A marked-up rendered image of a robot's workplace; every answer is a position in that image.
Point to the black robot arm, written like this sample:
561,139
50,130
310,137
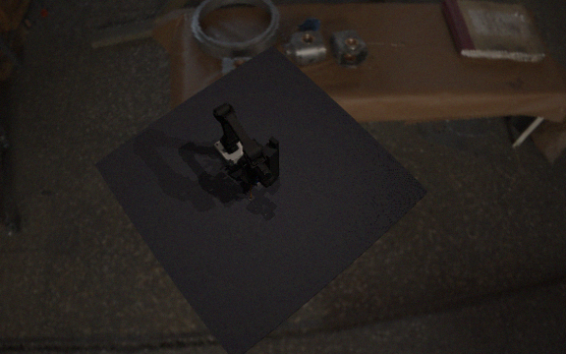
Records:
234,133

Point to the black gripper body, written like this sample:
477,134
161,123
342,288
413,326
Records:
242,161

